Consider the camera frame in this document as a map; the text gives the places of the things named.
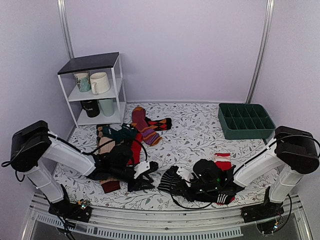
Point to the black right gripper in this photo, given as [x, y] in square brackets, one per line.
[182, 186]

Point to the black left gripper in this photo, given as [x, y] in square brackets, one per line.
[137, 186]

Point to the black white striped sock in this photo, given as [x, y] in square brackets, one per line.
[169, 179]

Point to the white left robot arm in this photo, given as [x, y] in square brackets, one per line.
[32, 144]

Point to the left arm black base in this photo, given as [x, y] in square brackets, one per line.
[80, 211]

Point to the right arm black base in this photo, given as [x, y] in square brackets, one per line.
[262, 211]

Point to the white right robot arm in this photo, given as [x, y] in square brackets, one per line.
[297, 151]

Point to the black sock white stripes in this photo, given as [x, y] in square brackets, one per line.
[214, 197]

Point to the long red sock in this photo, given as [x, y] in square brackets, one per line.
[136, 150]

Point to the floral white table mat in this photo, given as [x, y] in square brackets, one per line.
[196, 134]

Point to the maroon purple striped sock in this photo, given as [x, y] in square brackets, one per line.
[149, 135]

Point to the beige maroon striped sock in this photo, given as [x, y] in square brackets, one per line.
[109, 184]

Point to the dark teal sock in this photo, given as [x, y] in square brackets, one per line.
[127, 131]

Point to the black orange argyle sock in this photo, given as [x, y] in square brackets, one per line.
[159, 125]

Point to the green divided organizer tray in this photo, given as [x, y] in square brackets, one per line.
[240, 121]

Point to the pale green mug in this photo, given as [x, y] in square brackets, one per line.
[107, 106]

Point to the black mug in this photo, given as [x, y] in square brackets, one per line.
[91, 108]

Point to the cream ceramic mug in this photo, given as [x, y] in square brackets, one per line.
[99, 83]

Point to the white shelf black top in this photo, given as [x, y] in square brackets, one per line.
[106, 62]

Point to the teal patterned mug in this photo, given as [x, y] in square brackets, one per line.
[82, 81]

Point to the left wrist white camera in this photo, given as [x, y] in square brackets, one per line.
[141, 168]

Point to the aluminium front rail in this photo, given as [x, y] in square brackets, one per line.
[205, 224]

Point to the right metal corner post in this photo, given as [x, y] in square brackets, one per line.
[262, 49]

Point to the metal corner post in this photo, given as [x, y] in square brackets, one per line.
[262, 49]
[61, 5]

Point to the left metal corner post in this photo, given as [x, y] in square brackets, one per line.
[61, 5]

